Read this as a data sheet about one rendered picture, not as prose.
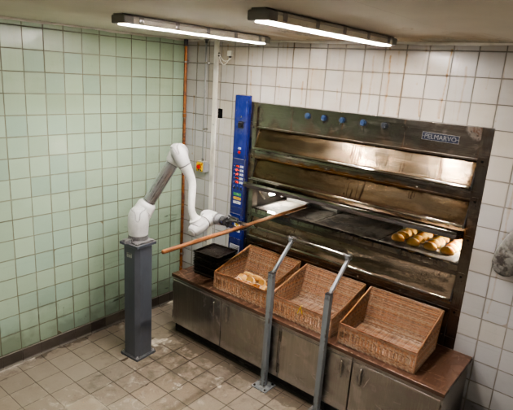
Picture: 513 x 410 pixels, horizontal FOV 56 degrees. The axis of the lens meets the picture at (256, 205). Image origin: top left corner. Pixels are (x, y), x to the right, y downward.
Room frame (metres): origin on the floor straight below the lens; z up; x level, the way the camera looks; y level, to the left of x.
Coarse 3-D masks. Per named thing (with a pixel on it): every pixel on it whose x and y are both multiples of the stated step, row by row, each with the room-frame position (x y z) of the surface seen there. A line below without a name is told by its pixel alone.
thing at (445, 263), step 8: (256, 208) 4.15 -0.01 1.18; (280, 216) 3.96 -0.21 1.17; (288, 216) 3.96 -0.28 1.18; (296, 224) 3.86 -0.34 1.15; (304, 224) 3.81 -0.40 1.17; (312, 224) 3.79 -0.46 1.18; (328, 232) 3.67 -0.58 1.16; (336, 232) 3.62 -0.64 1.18; (344, 232) 3.63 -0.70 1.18; (352, 240) 3.53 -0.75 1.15; (360, 240) 3.49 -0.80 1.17; (368, 240) 3.46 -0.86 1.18; (384, 248) 3.37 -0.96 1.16; (392, 248) 3.33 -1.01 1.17; (400, 248) 3.32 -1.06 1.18; (408, 256) 3.26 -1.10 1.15; (416, 256) 3.22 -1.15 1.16; (424, 256) 3.19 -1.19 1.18; (432, 256) 3.20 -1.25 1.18; (440, 264) 3.12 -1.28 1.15; (448, 264) 3.08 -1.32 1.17; (456, 264) 3.07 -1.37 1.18
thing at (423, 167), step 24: (264, 144) 4.09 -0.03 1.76; (288, 144) 3.95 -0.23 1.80; (312, 144) 3.82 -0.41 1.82; (336, 144) 3.70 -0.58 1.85; (360, 144) 3.59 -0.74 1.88; (360, 168) 3.49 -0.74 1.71; (384, 168) 3.40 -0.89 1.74; (408, 168) 3.31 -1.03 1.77; (432, 168) 3.21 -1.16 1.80; (456, 168) 3.13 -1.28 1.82
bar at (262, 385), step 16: (288, 240) 3.44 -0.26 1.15; (304, 240) 3.38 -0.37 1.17; (352, 256) 3.15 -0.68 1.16; (272, 272) 3.28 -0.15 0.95; (272, 288) 3.25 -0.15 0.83; (272, 304) 3.27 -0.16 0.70; (320, 336) 2.97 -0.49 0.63; (320, 352) 2.96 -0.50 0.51; (320, 368) 2.96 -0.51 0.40; (256, 384) 3.27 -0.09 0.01; (272, 384) 3.28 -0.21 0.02; (320, 384) 2.95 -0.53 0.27; (320, 400) 2.97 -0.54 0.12
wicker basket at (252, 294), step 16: (240, 256) 4.00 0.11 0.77; (256, 256) 4.04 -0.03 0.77; (272, 256) 3.95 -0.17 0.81; (224, 272) 3.83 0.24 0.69; (240, 272) 4.02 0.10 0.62; (256, 272) 3.98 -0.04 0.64; (288, 272) 3.64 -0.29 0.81; (224, 288) 3.67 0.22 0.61; (240, 288) 3.57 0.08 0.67; (256, 288) 3.47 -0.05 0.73; (256, 304) 3.46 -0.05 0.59
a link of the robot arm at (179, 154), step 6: (174, 144) 3.69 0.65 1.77; (180, 144) 3.71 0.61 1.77; (174, 150) 3.65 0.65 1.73; (180, 150) 3.66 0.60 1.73; (186, 150) 3.76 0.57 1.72; (174, 156) 3.65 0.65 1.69; (180, 156) 3.65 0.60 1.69; (186, 156) 3.68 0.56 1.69; (180, 162) 3.65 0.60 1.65; (186, 162) 3.67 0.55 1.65
